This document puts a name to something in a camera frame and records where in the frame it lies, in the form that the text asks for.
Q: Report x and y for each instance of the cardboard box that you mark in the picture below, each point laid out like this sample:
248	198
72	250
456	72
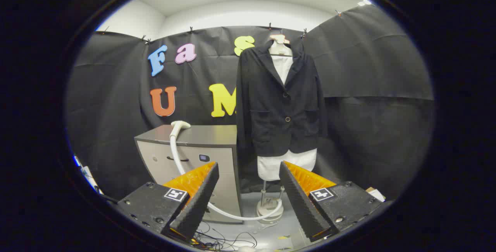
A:
375	194

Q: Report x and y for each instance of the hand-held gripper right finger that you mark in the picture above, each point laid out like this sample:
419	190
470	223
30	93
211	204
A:
298	197

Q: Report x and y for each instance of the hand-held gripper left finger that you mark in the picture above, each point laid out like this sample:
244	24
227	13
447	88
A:
201	197

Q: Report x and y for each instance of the white stand base with poles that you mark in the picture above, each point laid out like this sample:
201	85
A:
269	207

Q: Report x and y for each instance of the black backdrop cloth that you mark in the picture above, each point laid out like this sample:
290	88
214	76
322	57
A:
368	69

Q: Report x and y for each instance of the small ceiling light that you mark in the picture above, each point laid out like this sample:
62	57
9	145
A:
364	2

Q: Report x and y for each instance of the black suit jacket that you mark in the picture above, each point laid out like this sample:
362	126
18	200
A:
271	128

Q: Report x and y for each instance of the white fabric dress form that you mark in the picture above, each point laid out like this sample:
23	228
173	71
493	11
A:
286	164

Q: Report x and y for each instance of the white plastic hanger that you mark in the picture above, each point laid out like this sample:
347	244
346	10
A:
279	47

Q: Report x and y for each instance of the grey drawer cabinet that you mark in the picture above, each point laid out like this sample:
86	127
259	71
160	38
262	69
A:
209	135

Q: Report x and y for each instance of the row of cloth clips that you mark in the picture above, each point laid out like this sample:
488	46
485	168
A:
190	30

